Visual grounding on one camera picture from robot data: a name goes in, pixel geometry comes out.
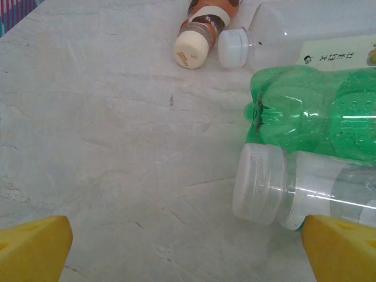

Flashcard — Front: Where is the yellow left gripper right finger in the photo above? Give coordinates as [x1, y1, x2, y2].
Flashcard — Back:
[301, 214, 376, 282]

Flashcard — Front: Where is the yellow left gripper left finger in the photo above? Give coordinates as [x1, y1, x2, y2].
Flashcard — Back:
[0, 215, 73, 282]

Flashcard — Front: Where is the green plastic bottle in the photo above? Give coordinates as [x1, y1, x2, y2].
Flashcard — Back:
[243, 66, 376, 162]

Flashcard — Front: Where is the clear bottle red green label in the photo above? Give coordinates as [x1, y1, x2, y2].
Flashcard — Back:
[231, 143, 376, 233]

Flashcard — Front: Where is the brown bottle with cream cap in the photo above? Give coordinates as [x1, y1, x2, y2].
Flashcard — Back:
[173, 0, 244, 70]

